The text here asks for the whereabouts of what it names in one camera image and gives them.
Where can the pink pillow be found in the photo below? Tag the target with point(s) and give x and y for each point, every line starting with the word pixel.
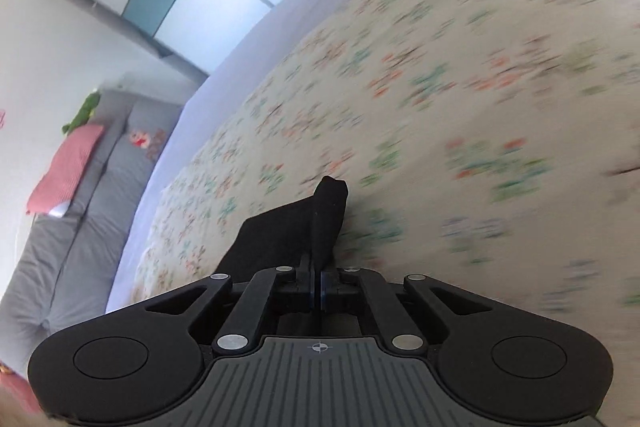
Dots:
pixel 55 190

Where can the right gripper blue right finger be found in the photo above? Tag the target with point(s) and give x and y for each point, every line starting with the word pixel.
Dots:
pixel 330 287

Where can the floral bed cloth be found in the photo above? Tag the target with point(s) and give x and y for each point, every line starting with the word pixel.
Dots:
pixel 493 144

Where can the black pants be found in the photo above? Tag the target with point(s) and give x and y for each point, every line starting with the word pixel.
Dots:
pixel 307 229

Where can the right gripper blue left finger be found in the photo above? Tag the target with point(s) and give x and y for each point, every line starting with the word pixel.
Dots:
pixel 307 278

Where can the green plush toy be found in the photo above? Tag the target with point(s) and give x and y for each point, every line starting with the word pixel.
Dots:
pixel 85 112

